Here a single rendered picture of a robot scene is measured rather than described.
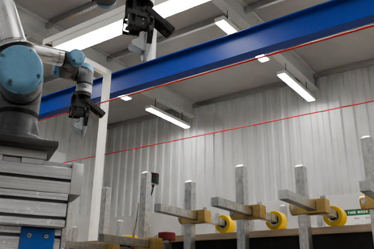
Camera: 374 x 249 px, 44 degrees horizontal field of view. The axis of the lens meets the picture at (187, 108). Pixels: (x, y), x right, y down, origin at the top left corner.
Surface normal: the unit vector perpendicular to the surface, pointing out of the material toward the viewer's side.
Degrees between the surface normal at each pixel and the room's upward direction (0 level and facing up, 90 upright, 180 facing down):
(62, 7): 180
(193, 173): 90
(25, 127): 73
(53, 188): 90
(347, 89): 90
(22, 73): 97
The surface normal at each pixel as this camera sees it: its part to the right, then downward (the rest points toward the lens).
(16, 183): 0.42, -0.32
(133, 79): -0.58, -0.31
